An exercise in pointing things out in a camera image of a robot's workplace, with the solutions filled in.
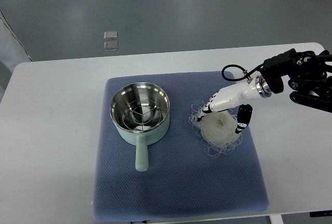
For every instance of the upper clear floor square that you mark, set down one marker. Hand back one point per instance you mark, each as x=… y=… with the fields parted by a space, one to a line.
x=109 y=35

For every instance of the white vermicelli noodle nest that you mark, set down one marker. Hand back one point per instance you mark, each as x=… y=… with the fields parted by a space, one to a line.
x=216 y=131

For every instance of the mint green steel pot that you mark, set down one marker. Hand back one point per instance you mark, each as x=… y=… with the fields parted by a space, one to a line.
x=136 y=94

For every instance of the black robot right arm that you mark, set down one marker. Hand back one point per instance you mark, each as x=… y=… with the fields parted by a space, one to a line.
x=307 y=72

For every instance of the black table control panel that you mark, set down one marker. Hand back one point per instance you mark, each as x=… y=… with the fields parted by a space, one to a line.
x=321 y=214

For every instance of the wire steaming rack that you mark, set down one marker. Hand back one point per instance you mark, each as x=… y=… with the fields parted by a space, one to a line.
x=141 y=118

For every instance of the blue grey textured mat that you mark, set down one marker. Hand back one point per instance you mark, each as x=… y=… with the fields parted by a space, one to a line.
x=182 y=179

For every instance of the clear floor square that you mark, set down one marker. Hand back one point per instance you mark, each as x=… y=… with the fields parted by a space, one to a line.
x=109 y=35
x=110 y=45

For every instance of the lower clear floor square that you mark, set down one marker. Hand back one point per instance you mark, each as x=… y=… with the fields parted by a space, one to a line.
x=110 y=45

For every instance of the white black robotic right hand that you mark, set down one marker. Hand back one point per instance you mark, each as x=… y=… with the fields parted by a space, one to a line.
x=237 y=95

